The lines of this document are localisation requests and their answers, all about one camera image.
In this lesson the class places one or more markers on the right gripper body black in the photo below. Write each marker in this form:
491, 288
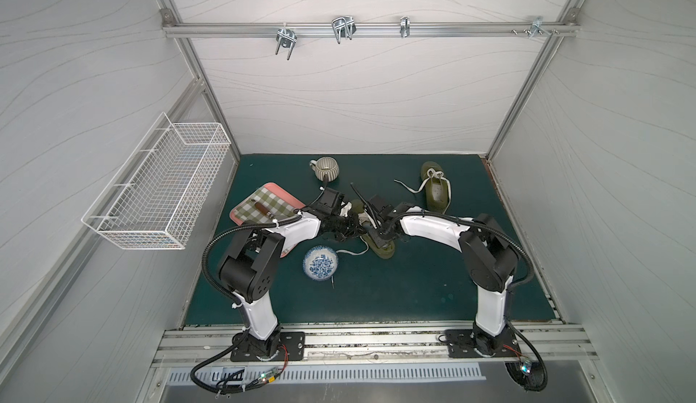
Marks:
375, 213

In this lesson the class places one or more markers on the blue white patterned bowl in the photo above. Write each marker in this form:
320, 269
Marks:
320, 263

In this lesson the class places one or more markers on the aluminium crossbar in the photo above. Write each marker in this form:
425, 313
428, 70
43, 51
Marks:
363, 29

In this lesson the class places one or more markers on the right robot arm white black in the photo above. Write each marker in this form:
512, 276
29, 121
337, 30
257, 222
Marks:
490, 259

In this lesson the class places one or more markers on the green table mat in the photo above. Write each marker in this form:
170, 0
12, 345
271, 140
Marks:
423, 281

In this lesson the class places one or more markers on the striped ceramic cup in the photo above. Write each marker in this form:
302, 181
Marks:
325, 168

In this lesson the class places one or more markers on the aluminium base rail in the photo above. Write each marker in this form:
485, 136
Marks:
417, 341

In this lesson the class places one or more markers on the white wire basket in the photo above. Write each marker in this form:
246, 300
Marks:
157, 195

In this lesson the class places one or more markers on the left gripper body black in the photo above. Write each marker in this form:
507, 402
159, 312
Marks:
351, 223

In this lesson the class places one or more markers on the olive green shoe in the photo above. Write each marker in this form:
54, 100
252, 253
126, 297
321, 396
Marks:
435, 185
360, 220

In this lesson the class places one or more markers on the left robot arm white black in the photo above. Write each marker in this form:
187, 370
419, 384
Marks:
257, 245

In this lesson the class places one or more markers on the metal clamp hook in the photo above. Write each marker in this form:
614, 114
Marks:
536, 29
343, 27
286, 39
405, 27

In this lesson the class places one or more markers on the pink tray checkered cloth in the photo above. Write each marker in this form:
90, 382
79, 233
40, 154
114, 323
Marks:
268, 203

